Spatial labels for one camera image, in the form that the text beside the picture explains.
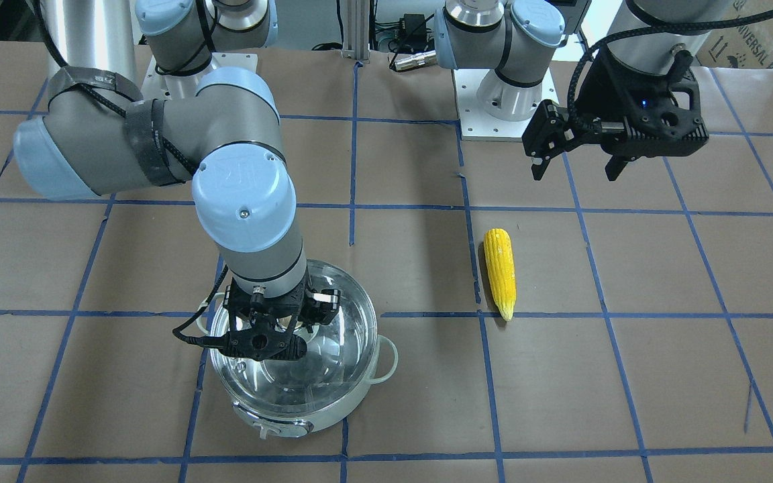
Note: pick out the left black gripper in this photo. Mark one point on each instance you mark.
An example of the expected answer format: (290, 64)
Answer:
(600, 92)

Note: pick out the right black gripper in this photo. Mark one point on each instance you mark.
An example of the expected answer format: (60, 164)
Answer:
(325, 305)

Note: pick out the glass pot lid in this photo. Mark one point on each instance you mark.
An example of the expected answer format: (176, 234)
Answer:
(326, 349)

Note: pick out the yellow corn cob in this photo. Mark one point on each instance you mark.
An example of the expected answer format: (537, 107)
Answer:
(498, 253)

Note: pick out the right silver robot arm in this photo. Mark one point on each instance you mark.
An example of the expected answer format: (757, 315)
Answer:
(244, 196)

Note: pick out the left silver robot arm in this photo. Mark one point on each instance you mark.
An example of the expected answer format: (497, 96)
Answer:
(517, 39)

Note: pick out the white cooking pot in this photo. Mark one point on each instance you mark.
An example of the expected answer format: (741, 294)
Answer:
(306, 362)

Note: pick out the brown paper table mat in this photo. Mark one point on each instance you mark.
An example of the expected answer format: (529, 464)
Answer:
(641, 346)

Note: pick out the cardboard box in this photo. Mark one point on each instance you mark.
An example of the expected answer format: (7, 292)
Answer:
(746, 46)

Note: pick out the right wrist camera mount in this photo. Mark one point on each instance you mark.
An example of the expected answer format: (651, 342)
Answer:
(258, 328)

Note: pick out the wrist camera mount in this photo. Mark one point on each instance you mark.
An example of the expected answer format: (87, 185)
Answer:
(258, 328)
(642, 115)

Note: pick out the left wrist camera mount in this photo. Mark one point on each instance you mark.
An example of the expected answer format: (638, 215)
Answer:
(642, 115)

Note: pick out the aluminium frame post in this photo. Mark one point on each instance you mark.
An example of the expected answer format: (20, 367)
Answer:
(356, 17)

